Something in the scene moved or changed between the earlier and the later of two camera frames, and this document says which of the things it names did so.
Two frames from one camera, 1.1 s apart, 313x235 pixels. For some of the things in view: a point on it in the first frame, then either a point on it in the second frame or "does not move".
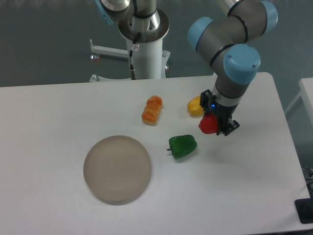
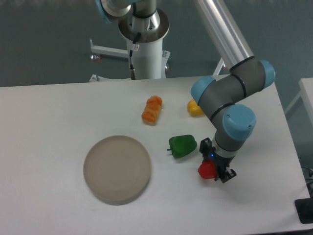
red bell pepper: (209, 124) -> (207, 170)
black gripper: (222, 113) -> (221, 163)
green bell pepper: (182, 145) does not move
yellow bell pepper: (193, 106) does not move
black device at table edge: (304, 207) does not move
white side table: (306, 92) does not move
